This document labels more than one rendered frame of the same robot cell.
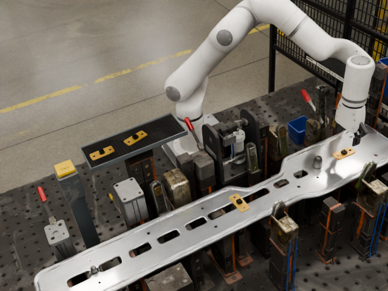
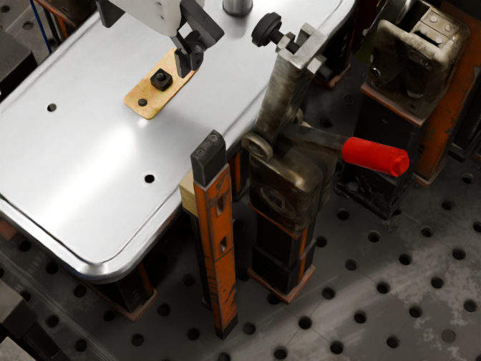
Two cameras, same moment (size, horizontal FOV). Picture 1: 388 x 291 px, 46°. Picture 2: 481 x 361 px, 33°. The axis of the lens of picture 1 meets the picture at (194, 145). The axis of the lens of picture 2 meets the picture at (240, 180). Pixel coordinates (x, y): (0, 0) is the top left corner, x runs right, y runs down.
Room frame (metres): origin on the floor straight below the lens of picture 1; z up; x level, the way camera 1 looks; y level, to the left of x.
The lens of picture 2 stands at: (1.68, -0.69, 1.72)
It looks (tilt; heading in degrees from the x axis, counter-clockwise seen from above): 65 degrees down; 153
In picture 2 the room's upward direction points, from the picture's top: 2 degrees counter-clockwise
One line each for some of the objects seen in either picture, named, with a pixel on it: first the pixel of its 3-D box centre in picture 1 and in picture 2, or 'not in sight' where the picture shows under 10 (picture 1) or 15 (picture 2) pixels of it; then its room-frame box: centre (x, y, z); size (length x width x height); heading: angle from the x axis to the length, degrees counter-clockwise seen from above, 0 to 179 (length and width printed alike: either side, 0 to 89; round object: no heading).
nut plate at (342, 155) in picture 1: (343, 152); (161, 80); (1.25, -0.56, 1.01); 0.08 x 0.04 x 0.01; 114
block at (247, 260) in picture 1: (238, 228); not in sight; (1.07, -0.13, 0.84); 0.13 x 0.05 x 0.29; 24
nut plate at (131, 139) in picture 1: (135, 137); not in sight; (1.28, 0.21, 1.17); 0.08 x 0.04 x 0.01; 128
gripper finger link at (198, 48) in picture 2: (336, 123); (198, 53); (1.30, -0.54, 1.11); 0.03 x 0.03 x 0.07; 24
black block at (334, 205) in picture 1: (329, 231); not in sight; (1.01, -0.45, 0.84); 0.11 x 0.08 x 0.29; 24
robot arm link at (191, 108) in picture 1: (190, 88); not in sight; (1.66, -0.02, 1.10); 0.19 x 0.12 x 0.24; 146
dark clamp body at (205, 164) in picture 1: (205, 193); not in sight; (1.23, -0.02, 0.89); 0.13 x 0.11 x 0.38; 24
